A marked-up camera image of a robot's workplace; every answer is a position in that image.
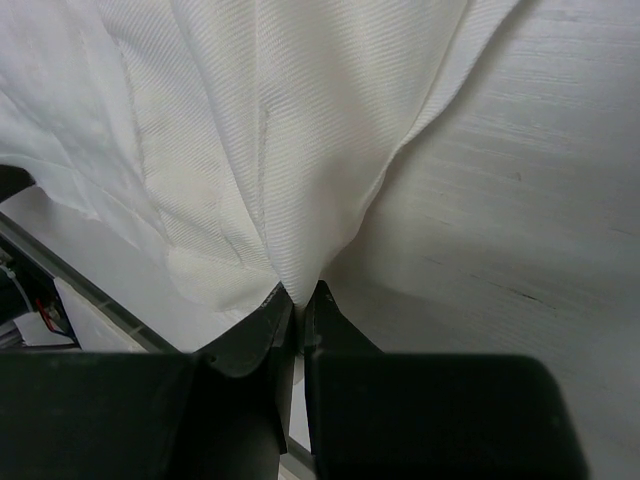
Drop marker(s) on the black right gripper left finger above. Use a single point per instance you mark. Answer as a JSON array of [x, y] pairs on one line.
[[221, 412]]

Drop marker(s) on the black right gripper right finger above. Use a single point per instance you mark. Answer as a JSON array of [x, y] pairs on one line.
[[378, 415]]

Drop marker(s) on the white pleated skirt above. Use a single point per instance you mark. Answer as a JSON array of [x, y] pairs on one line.
[[236, 143]]

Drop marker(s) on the aluminium table edge rail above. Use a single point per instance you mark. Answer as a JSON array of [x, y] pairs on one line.
[[99, 322]]

